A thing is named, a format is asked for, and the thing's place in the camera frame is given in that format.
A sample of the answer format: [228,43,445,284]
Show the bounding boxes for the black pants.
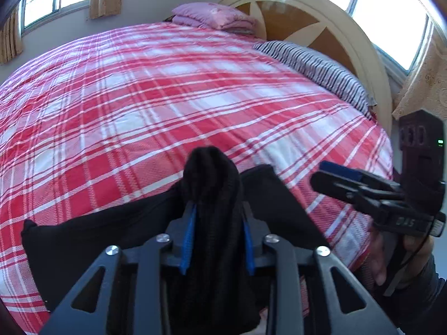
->
[21,147,327,334]

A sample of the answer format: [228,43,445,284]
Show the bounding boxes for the dark right sleeve forearm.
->
[377,257,447,334]

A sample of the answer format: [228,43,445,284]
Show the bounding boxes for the person's right hand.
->
[370,228,436,288]

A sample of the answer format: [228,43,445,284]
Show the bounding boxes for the striped pillow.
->
[253,41,375,120]

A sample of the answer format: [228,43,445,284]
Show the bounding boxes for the yellow curtain by headboard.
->
[392,28,446,122]

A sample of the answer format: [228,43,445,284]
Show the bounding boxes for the cream wooden headboard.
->
[220,0,393,135]

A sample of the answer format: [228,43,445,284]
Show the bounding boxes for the window behind headboard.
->
[330,0,430,76]

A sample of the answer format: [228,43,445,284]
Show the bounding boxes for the red plaid bed cover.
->
[1,23,393,334]

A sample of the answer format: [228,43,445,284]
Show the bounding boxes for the pink folded blanket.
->
[172,2,256,35]

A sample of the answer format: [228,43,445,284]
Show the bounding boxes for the left beige curtain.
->
[0,4,23,65]

